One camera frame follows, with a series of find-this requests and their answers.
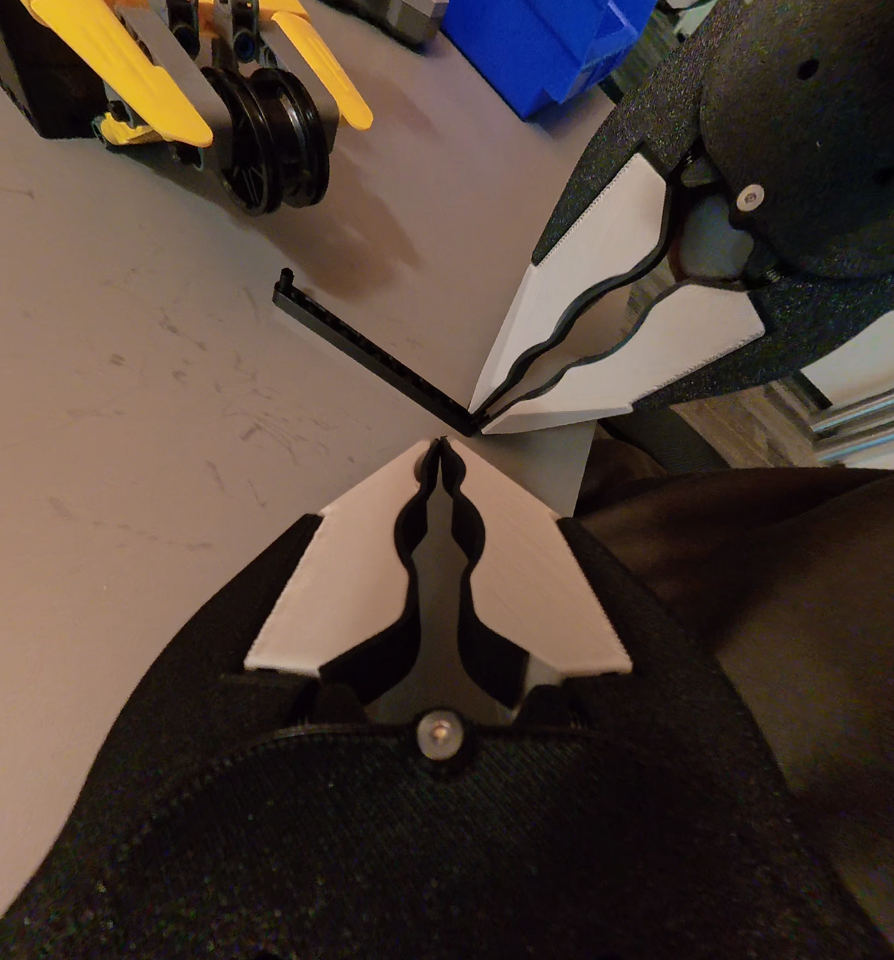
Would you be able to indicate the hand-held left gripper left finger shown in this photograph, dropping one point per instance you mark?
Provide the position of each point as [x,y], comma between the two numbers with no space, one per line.
[342,592]

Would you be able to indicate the yellow black toy brick vehicle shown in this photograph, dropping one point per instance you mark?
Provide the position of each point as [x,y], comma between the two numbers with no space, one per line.
[267,127]

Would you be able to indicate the person's brown clothing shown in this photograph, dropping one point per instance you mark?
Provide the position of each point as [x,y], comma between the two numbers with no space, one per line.
[792,600]

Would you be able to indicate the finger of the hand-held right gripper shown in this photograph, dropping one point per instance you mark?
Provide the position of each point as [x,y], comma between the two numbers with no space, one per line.
[589,240]
[664,352]

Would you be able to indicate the long black holed brick beam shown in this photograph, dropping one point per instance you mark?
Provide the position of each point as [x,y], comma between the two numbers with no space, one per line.
[372,358]

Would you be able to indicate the grey mesh office chair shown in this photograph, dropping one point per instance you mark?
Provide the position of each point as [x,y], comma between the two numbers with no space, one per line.
[657,442]

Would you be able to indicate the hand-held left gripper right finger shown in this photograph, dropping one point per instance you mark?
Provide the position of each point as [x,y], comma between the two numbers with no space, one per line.
[544,592]

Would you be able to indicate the blue plastic bin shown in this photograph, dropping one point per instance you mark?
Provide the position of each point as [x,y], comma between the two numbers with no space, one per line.
[529,45]

